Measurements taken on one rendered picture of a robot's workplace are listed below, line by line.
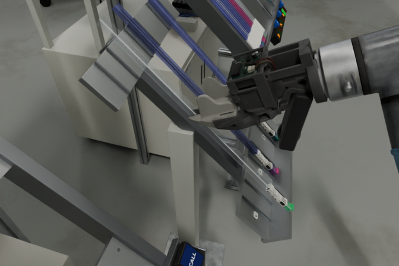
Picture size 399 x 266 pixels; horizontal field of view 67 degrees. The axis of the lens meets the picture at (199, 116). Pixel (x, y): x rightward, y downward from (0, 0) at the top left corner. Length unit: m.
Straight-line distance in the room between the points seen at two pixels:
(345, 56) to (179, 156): 0.46
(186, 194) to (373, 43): 0.61
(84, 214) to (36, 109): 1.78
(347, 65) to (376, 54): 0.03
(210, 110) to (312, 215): 1.20
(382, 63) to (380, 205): 1.40
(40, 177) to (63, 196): 0.04
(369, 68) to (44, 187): 0.45
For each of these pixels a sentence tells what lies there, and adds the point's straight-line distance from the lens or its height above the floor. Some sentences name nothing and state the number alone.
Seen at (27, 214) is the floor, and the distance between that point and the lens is 1.72.
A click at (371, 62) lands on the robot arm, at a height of 1.13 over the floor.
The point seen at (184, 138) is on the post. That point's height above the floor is 0.82.
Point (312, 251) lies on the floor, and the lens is 1.52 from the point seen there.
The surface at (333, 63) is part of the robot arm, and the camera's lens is 0.41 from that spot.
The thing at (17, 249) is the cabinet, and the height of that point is 0.62.
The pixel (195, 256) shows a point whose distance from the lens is 0.57.
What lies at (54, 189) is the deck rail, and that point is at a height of 0.95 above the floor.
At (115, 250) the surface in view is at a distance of 0.53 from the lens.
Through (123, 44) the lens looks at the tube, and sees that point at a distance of 0.47.
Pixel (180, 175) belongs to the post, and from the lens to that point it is 0.80.
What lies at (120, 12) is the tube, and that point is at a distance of 0.58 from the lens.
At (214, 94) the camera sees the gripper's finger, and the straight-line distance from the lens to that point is 0.50.
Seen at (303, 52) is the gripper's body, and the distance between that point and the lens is 0.41.
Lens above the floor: 1.32
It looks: 43 degrees down
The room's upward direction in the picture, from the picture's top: straight up
